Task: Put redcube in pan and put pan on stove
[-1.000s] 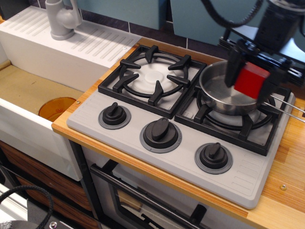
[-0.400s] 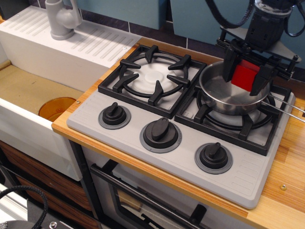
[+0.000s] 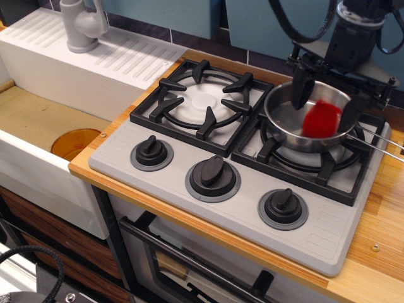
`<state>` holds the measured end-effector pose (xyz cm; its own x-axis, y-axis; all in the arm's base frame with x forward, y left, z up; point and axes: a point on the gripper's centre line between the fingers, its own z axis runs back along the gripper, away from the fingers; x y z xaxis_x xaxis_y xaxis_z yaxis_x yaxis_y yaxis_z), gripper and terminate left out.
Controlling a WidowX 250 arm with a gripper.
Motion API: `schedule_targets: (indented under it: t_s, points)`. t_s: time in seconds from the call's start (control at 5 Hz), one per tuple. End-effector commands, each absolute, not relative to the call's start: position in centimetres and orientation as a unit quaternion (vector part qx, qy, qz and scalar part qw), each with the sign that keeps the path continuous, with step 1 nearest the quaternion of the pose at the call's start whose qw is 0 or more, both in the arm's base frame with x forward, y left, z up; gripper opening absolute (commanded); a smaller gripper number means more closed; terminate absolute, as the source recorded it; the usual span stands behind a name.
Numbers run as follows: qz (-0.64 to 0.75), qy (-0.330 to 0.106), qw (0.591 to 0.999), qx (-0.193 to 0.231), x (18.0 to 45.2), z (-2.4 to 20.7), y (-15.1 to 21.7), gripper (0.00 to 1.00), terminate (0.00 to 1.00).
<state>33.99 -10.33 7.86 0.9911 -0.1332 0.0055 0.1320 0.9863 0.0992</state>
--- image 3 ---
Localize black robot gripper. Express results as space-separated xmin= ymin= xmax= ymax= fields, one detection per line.
xmin=288 ymin=21 xmax=396 ymax=132

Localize middle black stove knob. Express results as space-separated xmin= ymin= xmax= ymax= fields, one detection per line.
xmin=185 ymin=155 xmax=241 ymax=203

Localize black right burner grate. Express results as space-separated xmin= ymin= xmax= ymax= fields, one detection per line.
xmin=231 ymin=111 xmax=387 ymax=206

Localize wooden drawer fronts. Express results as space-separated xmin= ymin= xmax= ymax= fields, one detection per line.
xmin=1 ymin=187 xmax=134 ymax=302

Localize red wooden cube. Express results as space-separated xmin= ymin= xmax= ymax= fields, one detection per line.
xmin=302 ymin=99 xmax=342 ymax=138

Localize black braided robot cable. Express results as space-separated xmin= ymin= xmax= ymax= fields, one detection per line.
xmin=268 ymin=0 xmax=338 ymax=45

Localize stainless steel pan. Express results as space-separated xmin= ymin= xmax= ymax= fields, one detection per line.
xmin=264 ymin=81 xmax=403 ymax=162

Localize black left burner grate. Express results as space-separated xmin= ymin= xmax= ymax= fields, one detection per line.
xmin=130 ymin=59 xmax=274 ymax=157

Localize oven door with window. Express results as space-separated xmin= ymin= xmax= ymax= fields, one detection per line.
xmin=110 ymin=196 xmax=332 ymax=302

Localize grey toy stove top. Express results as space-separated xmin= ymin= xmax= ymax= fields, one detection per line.
xmin=87 ymin=59 xmax=392 ymax=278

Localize black stove knob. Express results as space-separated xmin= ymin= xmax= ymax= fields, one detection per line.
xmin=258 ymin=188 xmax=309 ymax=231
xmin=130 ymin=135 xmax=174 ymax=172
xmin=185 ymin=155 xmax=241 ymax=203

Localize left black stove knob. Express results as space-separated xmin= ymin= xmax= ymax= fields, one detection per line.
xmin=130 ymin=135 xmax=174 ymax=172

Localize black oven door handle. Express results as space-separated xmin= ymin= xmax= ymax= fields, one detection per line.
xmin=119 ymin=213 xmax=273 ymax=302

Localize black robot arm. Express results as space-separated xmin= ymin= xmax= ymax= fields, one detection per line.
xmin=288 ymin=1 xmax=403 ymax=133

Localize black burner grate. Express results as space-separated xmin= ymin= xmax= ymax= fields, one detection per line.
xmin=231 ymin=111 xmax=387 ymax=206
xmin=130 ymin=59 xmax=274 ymax=157

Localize white toy sink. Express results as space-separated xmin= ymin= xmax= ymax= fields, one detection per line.
xmin=1 ymin=8 xmax=185 ymax=239

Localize grey toy faucet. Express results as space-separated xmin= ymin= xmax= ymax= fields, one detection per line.
xmin=60 ymin=0 xmax=109 ymax=54

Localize black braided foreground cable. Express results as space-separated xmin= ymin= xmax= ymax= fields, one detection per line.
xmin=0 ymin=245 xmax=66 ymax=303

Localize right black stove knob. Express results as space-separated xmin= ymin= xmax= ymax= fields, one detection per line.
xmin=258 ymin=188 xmax=309 ymax=231

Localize orange translucent plate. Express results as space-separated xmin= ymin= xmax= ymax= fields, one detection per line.
xmin=50 ymin=128 xmax=100 ymax=161

